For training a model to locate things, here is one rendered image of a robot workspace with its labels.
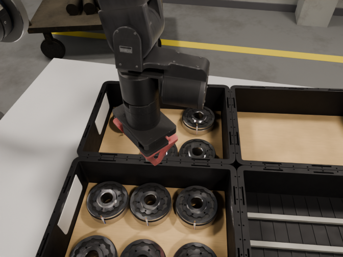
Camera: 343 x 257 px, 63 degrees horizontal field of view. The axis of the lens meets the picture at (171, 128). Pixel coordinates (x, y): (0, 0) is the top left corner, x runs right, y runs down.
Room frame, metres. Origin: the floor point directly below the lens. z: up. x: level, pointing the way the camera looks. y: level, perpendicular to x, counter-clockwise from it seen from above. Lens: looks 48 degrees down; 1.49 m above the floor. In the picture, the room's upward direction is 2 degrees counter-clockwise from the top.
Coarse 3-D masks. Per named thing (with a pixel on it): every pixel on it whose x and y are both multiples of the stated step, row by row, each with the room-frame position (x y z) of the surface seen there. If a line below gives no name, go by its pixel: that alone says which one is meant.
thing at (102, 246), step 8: (88, 240) 0.24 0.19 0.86; (96, 240) 0.24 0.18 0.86; (104, 240) 0.23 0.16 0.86; (80, 248) 0.22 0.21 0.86; (104, 248) 0.22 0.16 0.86; (112, 248) 0.22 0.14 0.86; (72, 256) 0.20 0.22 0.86; (80, 256) 0.20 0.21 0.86; (104, 256) 0.20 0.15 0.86; (112, 256) 0.20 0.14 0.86
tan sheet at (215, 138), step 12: (180, 120) 0.62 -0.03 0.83; (216, 120) 0.62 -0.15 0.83; (108, 132) 0.58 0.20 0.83; (120, 132) 0.58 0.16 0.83; (180, 132) 0.57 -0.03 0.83; (216, 132) 0.57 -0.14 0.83; (108, 144) 0.54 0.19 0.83; (120, 144) 0.53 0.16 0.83; (132, 144) 0.53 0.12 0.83; (180, 144) 0.53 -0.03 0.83; (216, 144) 0.52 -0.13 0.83; (216, 156) 0.48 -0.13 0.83
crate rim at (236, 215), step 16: (80, 160) 0.41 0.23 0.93; (96, 160) 0.41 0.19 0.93; (112, 160) 0.40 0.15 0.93; (128, 160) 0.40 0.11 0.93; (144, 160) 0.40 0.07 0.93; (64, 192) 0.33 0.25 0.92; (48, 224) 0.25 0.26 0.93; (240, 224) 0.23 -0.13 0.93; (48, 240) 0.21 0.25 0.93; (240, 240) 0.20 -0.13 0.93; (240, 256) 0.17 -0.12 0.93
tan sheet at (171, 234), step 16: (128, 192) 0.37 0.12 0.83; (176, 192) 0.36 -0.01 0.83; (224, 192) 0.36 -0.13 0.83; (224, 208) 0.32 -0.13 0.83; (80, 224) 0.29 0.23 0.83; (96, 224) 0.29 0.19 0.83; (112, 224) 0.28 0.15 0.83; (128, 224) 0.28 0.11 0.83; (160, 224) 0.28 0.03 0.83; (176, 224) 0.28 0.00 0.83; (224, 224) 0.27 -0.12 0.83; (80, 240) 0.25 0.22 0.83; (112, 240) 0.25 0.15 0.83; (128, 240) 0.24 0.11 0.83; (160, 240) 0.24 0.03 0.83; (176, 240) 0.24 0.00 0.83; (192, 240) 0.24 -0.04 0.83; (208, 240) 0.24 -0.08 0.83; (224, 240) 0.24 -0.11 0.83; (96, 256) 0.21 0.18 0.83; (224, 256) 0.20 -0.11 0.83
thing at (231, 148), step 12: (108, 84) 0.70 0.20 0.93; (228, 96) 0.62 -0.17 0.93; (96, 108) 0.59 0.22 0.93; (228, 108) 0.57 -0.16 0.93; (228, 120) 0.52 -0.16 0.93; (84, 132) 0.50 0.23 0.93; (228, 132) 0.48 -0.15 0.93; (84, 144) 0.46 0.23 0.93; (228, 144) 0.44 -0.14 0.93; (84, 156) 0.42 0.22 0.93; (96, 156) 0.42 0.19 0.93; (108, 156) 0.42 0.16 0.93; (120, 156) 0.42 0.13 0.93; (132, 156) 0.41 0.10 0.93; (156, 156) 0.41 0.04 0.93; (168, 156) 0.41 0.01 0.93
